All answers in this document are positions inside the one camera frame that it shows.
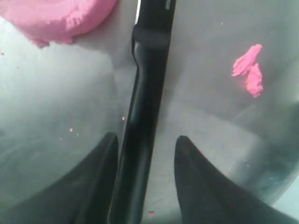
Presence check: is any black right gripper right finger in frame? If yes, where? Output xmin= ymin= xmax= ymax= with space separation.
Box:
xmin=175 ymin=136 xmax=298 ymax=224

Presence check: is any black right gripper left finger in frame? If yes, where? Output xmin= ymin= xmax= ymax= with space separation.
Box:
xmin=0 ymin=133 xmax=118 ymax=224

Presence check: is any black knife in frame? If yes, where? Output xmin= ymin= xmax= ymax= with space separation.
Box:
xmin=108 ymin=0 xmax=176 ymax=224

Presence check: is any pink clay lump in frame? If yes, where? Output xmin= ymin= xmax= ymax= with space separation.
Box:
xmin=0 ymin=0 xmax=117 ymax=48

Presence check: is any round stainless steel plate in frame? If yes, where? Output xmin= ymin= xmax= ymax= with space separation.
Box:
xmin=0 ymin=0 xmax=299 ymax=224

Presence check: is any pink sand crumb upper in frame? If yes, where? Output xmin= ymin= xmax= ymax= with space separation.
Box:
xmin=231 ymin=44 xmax=263 ymax=98

